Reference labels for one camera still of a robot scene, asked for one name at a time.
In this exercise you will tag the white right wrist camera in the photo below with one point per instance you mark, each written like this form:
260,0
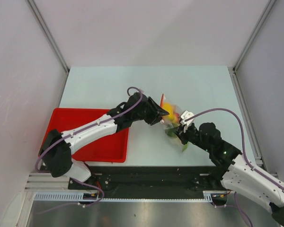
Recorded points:
186,118

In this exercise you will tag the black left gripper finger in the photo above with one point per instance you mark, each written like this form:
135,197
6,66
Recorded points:
155,109
153,119

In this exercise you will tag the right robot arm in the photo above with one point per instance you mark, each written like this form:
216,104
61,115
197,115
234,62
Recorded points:
234,172

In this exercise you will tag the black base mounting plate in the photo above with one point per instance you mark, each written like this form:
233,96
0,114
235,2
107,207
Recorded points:
154,179

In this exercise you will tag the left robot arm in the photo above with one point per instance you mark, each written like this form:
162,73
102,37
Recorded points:
58,147

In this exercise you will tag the right aluminium frame post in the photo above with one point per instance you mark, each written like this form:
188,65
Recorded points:
255,32

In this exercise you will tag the red plastic tray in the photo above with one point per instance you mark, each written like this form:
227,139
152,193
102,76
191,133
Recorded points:
96,144

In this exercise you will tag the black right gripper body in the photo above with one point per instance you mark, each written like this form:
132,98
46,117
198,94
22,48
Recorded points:
193,135

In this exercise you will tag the clear zip top bag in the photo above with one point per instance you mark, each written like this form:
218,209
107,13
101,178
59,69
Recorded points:
165,122

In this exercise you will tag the white slotted cable duct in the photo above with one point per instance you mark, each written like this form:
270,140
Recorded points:
89,197

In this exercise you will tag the green fake leafy vegetable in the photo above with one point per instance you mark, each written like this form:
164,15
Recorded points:
175,140

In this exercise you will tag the aluminium frame post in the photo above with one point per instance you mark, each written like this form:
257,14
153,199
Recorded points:
255,32
48,34

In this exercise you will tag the left aluminium frame post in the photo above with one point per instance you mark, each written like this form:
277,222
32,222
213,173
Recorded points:
48,34

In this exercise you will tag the yellow fake mango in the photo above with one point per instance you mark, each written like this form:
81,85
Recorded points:
169,108

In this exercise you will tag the yellow green fake fruit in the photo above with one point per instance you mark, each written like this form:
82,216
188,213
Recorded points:
173,117

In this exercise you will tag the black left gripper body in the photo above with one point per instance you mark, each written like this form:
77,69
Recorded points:
147,111

